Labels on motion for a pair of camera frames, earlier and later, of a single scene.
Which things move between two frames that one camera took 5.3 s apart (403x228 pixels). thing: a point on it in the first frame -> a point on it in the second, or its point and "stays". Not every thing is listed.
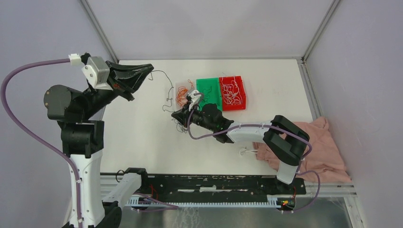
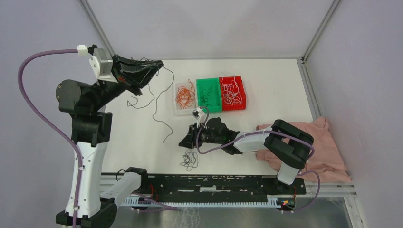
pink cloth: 322,163 stays
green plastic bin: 210,88 stays
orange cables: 181,97 stays
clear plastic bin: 182,90 stays
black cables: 210,89 -> 135,98
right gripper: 182,117 -> 190,140
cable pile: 179,127 -> 191,159
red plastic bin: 233,94 stays
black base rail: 211,186 stays
